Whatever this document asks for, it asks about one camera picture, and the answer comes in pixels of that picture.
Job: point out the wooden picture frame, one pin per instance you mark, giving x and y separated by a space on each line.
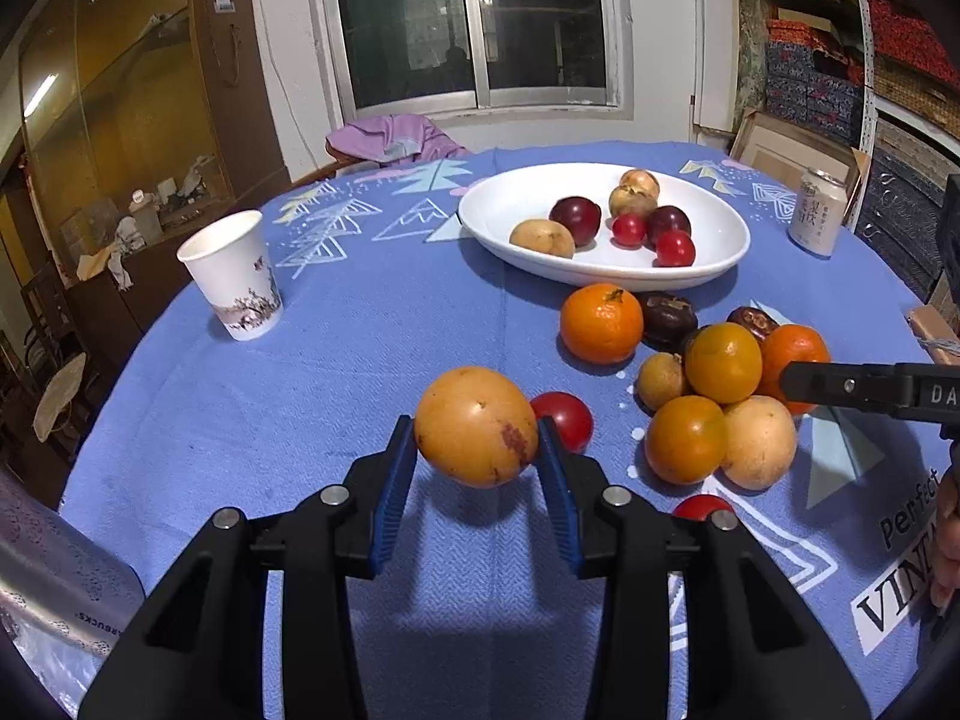
780 157

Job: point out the white wall pipe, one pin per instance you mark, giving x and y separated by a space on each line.
698 45

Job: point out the mottled green board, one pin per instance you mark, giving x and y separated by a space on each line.
750 52

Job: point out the dark brown water chestnut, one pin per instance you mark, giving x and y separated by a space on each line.
669 319
752 321

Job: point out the white metal shelf rack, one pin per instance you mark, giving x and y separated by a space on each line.
866 75

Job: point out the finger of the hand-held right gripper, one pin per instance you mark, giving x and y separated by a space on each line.
847 386

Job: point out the sliding glass window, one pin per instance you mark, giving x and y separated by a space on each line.
405 15

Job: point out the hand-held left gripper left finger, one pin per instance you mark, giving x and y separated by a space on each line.
394 502

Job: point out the wooden chair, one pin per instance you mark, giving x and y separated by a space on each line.
335 161

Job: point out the white paper cup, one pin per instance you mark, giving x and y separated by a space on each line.
232 277

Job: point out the white oval plate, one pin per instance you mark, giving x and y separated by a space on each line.
495 217

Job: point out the yellow orange persimmon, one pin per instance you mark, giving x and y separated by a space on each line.
724 361
686 439

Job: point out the pale beverage can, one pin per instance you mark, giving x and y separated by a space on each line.
816 217

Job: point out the silver metal bottle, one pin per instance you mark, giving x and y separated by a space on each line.
60 562

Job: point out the pale woven fan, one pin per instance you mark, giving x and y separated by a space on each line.
60 394

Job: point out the white rag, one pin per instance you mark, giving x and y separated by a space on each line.
120 259

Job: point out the purple cloth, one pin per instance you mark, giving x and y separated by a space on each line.
390 139

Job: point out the orange mandarin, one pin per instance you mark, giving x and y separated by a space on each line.
799 349
601 322

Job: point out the person's right hand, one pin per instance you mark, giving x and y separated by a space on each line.
949 540

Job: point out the stack of patterned boxes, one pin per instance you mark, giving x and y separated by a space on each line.
810 82

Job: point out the wooden glass cabinet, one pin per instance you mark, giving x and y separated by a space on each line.
135 90

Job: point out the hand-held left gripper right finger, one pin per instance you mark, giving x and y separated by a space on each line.
559 502

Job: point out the dark red plum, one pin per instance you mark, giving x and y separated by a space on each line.
576 216
669 220

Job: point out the clear plastic bag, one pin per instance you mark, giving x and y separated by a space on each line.
45 679

